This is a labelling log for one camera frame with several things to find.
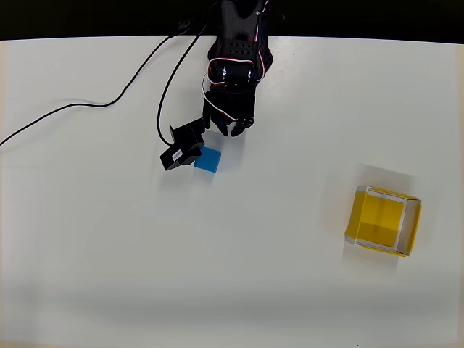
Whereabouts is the blue cube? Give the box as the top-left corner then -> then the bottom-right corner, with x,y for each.
193,146 -> 223,175

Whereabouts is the yellow open box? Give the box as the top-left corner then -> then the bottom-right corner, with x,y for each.
343,185 -> 423,258

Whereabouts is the red white servo wire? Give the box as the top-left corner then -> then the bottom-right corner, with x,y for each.
200,0 -> 272,123

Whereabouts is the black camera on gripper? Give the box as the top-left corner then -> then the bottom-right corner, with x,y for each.
159,118 -> 207,172

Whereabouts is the black camera cable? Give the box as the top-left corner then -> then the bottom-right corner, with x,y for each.
0,18 -> 218,148

